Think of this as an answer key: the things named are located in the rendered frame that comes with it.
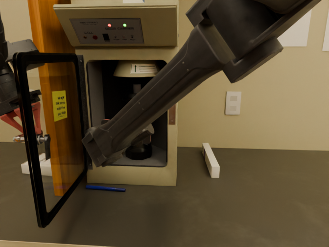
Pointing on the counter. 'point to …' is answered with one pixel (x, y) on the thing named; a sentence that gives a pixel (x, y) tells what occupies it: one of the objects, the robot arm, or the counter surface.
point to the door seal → (35, 130)
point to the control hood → (166, 26)
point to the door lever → (18, 138)
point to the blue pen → (105, 188)
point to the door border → (29, 124)
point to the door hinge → (84, 102)
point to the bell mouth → (137, 68)
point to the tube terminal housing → (146, 175)
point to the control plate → (95, 23)
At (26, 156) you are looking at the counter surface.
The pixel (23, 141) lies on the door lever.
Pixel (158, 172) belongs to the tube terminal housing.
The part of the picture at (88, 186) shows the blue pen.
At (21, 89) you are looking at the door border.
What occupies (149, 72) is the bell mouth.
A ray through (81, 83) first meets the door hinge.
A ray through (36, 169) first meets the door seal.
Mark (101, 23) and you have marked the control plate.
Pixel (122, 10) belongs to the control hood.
